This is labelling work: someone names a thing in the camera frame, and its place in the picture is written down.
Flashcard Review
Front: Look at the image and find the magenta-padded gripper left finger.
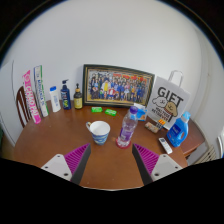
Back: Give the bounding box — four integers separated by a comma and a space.
40, 143, 92, 186

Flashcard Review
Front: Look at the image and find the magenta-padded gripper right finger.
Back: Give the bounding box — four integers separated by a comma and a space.
132, 143, 184, 186

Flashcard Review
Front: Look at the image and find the clear purple-capped water bottle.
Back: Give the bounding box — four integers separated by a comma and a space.
116, 105, 139, 149

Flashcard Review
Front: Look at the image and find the white remote control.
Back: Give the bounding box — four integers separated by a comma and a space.
158, 137, 174, 155

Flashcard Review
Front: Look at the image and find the blue detergent bottle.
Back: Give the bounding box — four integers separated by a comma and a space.
166, 111, 192, 148

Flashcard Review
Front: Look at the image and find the small brown snack pack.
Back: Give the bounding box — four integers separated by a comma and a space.
144, 121, 160, 134

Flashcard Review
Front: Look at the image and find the white radiator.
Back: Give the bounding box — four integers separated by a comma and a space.
194, 144, 218, 165

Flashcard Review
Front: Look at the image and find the blue tissue pack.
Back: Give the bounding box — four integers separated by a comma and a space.
133, 102, 148, 122

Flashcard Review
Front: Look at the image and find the white printed paper bag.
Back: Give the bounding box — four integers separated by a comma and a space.
146, 69, 192, 130

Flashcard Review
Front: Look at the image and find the white blue-capped lotion bottle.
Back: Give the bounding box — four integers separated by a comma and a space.
49, 85, 62, 113

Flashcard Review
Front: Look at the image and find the dark blue pump bottle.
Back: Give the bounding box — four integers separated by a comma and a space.
60, 78, 72, 111

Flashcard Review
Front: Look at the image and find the amber yellow-labelled pump bottle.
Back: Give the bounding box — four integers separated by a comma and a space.
73, 83, 84, 110

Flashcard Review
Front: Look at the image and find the brown wooden chair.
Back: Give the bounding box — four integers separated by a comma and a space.
15, 85, 34, 129

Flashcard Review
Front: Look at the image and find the tall pink box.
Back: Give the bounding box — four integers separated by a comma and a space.
22, 69, 42, 125

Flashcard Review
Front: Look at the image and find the tall green and white box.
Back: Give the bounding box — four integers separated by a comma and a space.
33, 64, 50, 118

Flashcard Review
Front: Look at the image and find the white cabinet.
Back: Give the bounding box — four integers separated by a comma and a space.
0, 59, 24, 148

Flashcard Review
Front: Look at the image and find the framed group photo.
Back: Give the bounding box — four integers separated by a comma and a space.
81, 63, 156, 108

